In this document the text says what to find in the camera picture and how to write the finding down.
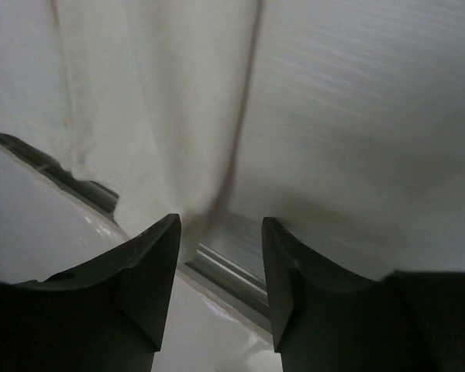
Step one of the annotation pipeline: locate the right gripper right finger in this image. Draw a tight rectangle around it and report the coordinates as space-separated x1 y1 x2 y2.
261 217 465 371

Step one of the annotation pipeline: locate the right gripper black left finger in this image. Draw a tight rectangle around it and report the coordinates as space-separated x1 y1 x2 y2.
0 214 181 371

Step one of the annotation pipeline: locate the white t shirt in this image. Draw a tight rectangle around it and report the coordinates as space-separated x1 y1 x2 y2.
0 1 260 263

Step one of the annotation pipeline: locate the aluminium table edge rail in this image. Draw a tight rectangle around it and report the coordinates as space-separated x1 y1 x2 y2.
0 133 270 330

